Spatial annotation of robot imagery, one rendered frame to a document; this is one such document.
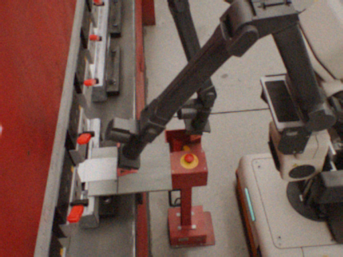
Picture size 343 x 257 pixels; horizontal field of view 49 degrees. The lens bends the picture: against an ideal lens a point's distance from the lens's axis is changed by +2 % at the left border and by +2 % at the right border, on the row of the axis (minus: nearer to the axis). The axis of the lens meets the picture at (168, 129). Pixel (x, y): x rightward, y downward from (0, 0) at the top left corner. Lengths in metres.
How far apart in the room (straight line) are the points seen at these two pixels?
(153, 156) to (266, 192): 0.93
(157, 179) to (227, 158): 1.30
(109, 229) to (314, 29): 0.88
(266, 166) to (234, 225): 0.39
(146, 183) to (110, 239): 0.22
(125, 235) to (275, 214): 0.95
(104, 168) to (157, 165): 0.17
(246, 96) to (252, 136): 0.37
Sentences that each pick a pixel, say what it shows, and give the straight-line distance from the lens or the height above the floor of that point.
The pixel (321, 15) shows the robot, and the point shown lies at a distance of 1.20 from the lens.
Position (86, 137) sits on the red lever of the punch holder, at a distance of 0.92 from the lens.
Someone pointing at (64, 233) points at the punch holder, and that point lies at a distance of 0.92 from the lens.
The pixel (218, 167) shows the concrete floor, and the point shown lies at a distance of 2.40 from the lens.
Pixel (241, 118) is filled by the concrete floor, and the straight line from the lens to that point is 2.66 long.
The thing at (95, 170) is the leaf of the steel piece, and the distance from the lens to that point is 1.23.
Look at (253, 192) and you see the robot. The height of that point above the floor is 0.27.
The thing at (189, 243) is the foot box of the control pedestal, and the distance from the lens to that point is 2.14.
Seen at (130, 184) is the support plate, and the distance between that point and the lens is 1.18.
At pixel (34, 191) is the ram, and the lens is 0.69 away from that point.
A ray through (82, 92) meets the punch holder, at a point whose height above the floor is 1.26.
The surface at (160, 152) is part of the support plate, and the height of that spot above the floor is 1.00.
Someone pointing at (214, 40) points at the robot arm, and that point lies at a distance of 0.83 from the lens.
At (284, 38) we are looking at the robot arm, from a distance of 0.84.
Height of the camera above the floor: 2.01
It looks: 52 degrees down
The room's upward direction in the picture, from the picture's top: 4 degrees counter-clockwise
